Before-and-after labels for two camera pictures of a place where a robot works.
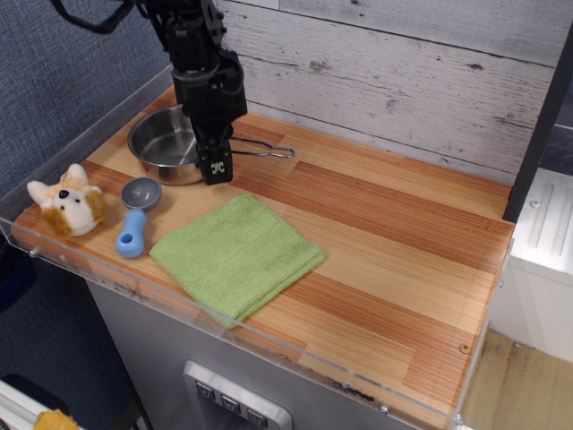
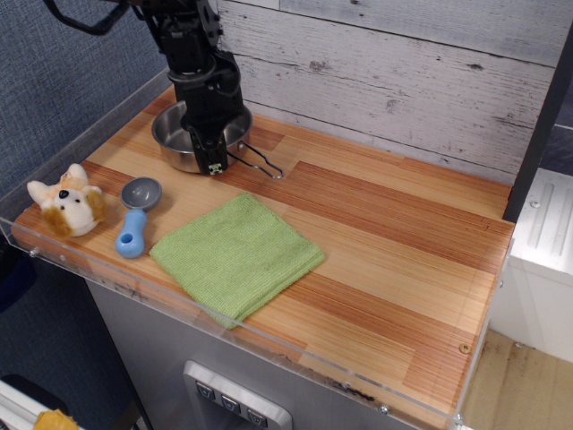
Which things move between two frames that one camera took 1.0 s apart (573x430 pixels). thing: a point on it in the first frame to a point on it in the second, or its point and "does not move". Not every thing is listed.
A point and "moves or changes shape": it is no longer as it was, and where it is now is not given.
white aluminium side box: (533, 304) does not move
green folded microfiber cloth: (238, 257) does not move
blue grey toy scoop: (138, 193) does not move
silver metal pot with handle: (163, 144) moves or changes shape
